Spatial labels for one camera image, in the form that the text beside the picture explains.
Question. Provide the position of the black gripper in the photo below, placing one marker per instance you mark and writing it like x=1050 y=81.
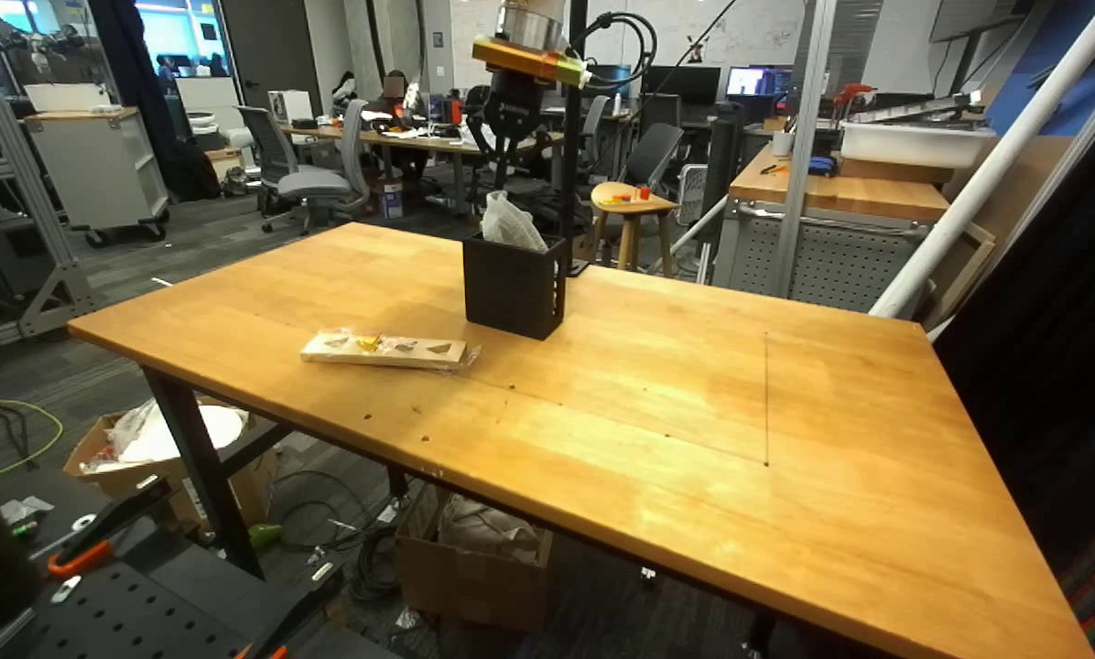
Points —
x=524 y=103

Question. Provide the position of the white terry towel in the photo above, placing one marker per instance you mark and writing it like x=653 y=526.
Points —
x=509 y=224

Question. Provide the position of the black perforated box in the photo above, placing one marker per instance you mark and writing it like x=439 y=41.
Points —
x=515 y=297

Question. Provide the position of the brown cardboard box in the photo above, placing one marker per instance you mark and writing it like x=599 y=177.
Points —
x=474 y=573

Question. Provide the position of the cardboard box with white bag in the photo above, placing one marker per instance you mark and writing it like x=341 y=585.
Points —
x=117 y=471

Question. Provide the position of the long office desk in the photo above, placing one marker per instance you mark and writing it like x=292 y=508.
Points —
x=424 y=142

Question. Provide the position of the orange toy pieces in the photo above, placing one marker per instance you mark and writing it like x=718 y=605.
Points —
x=629 y=192

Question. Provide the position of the round wooden stool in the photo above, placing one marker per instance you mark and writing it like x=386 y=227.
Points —
x=623 y=199

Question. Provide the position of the seated person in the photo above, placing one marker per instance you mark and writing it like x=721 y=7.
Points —
x=398 y=91

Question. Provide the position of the black office chair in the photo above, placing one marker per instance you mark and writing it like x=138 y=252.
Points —
x=653 y=151

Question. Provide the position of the black computer monitor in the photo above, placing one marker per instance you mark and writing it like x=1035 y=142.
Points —
x=679 y=86

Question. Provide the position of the grey office chair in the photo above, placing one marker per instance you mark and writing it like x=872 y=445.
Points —
x=310 y=183

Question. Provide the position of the lit computer monitor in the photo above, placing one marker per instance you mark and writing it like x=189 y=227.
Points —
x=758 y=81

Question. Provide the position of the wooden shape puzzle board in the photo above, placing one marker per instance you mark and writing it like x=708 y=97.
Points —
x=386 y=349

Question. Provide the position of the wooden top workbench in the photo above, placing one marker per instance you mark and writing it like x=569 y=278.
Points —
x=839 y=192

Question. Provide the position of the white plastic bin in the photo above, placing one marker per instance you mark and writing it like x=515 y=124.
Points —
x=914 y=142

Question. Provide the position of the white wheeled cabinet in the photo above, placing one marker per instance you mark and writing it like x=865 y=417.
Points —
x=92 y=168

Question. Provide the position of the black table leg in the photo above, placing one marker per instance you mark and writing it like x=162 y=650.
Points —
x=199 y=463

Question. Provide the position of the thick white slanted pole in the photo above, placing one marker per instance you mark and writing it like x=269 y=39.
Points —
x=996 y=157

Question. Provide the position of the black perforated platform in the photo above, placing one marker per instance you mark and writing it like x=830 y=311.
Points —
x=144 y=607

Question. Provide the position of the yellow wrist camera bar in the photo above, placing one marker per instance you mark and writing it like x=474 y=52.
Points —
x=529 y=58

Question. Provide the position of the grey metal post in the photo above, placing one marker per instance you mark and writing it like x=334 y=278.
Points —
x=803 y=148

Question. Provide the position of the grey metal shelf frame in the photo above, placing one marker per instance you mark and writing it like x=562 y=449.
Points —
x=21 y=220

